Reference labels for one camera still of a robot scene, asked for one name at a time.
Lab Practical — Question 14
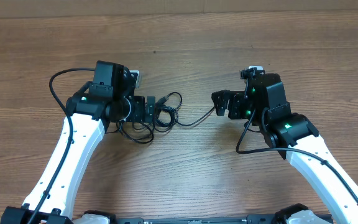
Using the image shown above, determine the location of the black right camera cable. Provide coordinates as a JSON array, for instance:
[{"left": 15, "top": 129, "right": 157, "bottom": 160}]
[{"left": 235, "top": 68, "right": 358, "bottom": 224}]

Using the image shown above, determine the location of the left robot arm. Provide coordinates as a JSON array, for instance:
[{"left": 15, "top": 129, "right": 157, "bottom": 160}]
[{"left": 1, "top": 61, "right": 155, "bottom": 223}]

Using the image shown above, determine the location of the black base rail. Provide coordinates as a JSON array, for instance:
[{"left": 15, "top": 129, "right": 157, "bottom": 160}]
[{"left": 113, "top": 214, "right": 274, "bottom": 224}]

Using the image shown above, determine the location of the black USB cable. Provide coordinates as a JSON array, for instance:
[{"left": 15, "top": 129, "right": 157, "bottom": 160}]
[{"left": 152, "top": 91, "right": 183, "bottom": 133}]

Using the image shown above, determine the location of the black barrel plug cable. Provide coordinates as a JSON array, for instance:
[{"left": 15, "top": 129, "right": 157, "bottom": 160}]
[{"left": 115, "top": 105, "right": 216, "bottom": 145}]

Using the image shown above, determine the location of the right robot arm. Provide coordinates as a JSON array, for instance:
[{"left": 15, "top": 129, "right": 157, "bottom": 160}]
[{"left": 211, "top": 66, "right": 358, "bottom": 223}]

